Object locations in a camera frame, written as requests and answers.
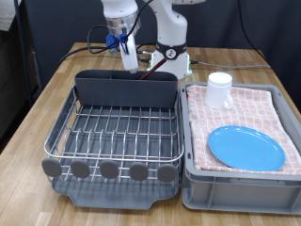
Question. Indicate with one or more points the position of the white plastic mug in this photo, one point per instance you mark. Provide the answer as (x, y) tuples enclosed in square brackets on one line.
[(218, 91)]

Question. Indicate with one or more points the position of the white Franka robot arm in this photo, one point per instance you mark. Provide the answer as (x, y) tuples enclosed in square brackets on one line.
[(171, 28)]

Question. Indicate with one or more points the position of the dark metal pole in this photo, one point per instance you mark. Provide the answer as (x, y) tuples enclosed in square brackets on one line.
[(22, 47)]

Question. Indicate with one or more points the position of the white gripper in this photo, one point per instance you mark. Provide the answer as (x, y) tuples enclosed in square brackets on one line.
[(129, 58)]

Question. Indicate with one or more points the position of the pink checked towel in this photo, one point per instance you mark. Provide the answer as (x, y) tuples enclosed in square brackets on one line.
[(250, 106)]

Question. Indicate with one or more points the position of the blue plate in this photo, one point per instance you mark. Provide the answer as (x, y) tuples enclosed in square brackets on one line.
[(247, 149)]

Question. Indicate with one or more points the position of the dark grey backdrop curtain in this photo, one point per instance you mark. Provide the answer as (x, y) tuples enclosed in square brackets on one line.
[(47, 31)]

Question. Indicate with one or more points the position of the brown wooden spoon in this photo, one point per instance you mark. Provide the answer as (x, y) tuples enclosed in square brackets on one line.
[(153, 69)]

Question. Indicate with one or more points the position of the dark grey utensil caddy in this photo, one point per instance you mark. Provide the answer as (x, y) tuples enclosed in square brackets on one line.
[(125, 92)]

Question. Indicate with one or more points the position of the grey plastic crate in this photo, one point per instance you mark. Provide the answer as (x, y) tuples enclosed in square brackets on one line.
[(235, 194)]

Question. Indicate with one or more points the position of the wrist camera on blue mount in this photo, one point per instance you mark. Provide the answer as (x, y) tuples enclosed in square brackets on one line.
[(111, 40)]

